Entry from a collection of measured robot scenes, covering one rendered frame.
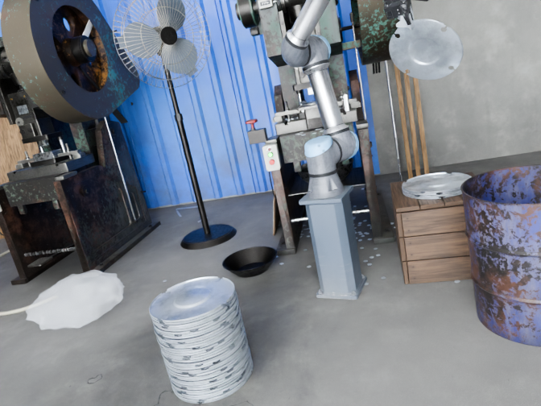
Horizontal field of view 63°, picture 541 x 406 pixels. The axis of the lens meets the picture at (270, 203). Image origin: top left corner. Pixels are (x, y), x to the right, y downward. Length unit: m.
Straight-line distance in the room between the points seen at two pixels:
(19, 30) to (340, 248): 1.96
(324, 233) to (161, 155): 2.46
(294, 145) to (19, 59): 1.50
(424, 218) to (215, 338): 0.97
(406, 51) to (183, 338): 1.40
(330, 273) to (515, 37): 2.58
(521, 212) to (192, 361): 1.08
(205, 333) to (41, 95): 1.78
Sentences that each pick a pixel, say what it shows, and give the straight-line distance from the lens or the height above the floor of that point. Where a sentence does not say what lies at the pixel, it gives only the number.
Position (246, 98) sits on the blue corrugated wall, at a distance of 3.76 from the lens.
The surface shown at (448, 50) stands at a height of 0.92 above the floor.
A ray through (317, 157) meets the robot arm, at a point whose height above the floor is 0.62.
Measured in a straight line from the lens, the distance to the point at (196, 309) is 1.46.
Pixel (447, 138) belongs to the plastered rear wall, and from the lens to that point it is 3.86.
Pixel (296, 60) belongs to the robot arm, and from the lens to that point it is 1.84.
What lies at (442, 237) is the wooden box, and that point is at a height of 0.20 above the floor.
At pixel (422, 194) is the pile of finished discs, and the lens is 1.95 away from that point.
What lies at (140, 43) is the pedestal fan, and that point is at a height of 1.28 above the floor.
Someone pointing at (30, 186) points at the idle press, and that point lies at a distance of 3.10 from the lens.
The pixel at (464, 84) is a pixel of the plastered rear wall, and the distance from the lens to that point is 3.84.
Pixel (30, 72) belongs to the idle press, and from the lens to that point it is 2.73.
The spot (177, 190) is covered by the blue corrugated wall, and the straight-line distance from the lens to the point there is 4.11.
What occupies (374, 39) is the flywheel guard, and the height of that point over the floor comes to 1.03.
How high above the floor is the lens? 0.96
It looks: 16 degrees down
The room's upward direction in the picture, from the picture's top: 12 degrees counter-clockwise
